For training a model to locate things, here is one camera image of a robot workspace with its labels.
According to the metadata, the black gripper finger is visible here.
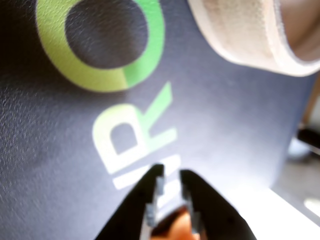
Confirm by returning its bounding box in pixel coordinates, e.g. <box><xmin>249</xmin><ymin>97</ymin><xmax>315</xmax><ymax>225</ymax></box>
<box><xmin>179</xmin><ymin>169</ymin><xmax>254</xmax><ymax>240</ymax></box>
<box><xmin>96</xmin><ymin>163</ymin><xmax>166</xmax><ymax>240</ymax></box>

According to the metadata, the orange plush toy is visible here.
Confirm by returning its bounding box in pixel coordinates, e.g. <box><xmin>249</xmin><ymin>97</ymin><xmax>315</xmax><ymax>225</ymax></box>
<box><xmin>149</xmin><ymin>207</ymin><xmax>201</xmax><ymax>240</ymax></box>

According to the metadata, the round wooden box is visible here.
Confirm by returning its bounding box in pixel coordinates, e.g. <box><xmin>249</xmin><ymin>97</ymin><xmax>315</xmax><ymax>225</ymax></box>
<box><xmin>187</xmin><ymin>0</ymin><xmax>320</xmax><ymax>77</ymax></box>

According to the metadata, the dark blue logo mat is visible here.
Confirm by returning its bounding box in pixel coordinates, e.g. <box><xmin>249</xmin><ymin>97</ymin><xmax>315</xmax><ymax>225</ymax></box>
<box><xmin>0</xmin><ymin>0</ymin><xmax>318</xmax><ymax>240</ymax></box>

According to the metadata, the black stand foot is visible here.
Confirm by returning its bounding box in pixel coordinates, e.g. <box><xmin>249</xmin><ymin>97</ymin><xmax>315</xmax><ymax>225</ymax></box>
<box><xmin>297</xmin><ymin>127</ymin><xmax>320</xmax><ymax>156</ymax></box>

